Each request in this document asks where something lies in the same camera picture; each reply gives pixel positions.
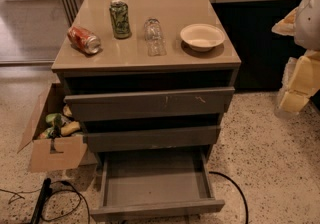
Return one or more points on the grey top drawer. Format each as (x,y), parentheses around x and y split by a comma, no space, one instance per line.
(135,105)

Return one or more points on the grey middle drawer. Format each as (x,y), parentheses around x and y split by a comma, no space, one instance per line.
(152,139)

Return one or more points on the grey drawer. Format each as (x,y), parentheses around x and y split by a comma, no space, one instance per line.
(155,183)
(152,139)
(135,105)

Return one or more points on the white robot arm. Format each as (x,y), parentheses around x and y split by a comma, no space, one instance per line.
(307,27)

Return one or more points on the white paper bowl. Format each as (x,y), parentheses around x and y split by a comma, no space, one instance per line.
(202,37)

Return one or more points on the green snack bag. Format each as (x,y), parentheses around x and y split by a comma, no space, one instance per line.
(56,119)

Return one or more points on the black power strip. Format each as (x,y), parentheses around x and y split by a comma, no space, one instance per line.
(43,195)

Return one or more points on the grey drawer cabinet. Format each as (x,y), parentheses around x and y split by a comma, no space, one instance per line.
(124,66)

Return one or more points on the green upright drink can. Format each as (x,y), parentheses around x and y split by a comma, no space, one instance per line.
(118,10)

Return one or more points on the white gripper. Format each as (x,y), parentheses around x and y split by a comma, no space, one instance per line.
(308,24)

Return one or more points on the yellow snack bag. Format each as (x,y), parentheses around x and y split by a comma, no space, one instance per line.
(70,128)

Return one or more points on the red crushed soda can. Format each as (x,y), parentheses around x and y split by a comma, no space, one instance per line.
(84,40)

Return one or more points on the brown cardboard box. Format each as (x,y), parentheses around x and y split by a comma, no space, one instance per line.
(52,154)

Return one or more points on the grey bottom drawer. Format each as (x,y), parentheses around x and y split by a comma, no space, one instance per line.
(155,183)

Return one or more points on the clear plastic bottle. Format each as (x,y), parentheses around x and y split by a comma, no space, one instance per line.
(154,37)

